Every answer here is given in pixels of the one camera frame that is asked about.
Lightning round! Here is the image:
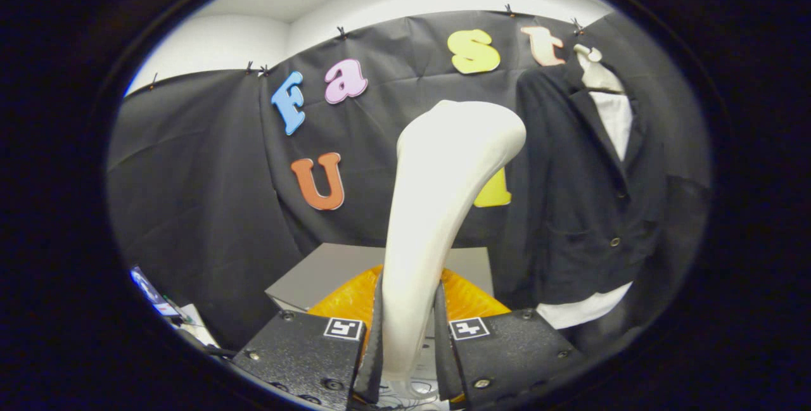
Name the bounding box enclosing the white mannequin torso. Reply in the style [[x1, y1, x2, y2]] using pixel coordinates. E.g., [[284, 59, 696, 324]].
[[535, 44, 634, 331]]

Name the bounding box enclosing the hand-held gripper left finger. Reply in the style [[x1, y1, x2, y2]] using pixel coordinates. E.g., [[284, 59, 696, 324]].
[[231, 264, 385, 410]]

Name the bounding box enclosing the black jacket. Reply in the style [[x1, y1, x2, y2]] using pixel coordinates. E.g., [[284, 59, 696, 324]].
[[501, 60, 672, 310]]

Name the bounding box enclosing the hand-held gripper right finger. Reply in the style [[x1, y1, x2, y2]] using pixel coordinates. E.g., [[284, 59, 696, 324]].
[[433, 267, 587, 407]]

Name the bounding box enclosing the grey cabinet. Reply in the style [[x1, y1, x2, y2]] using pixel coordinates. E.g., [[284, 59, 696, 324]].
[[265, 243, 495, 313]]

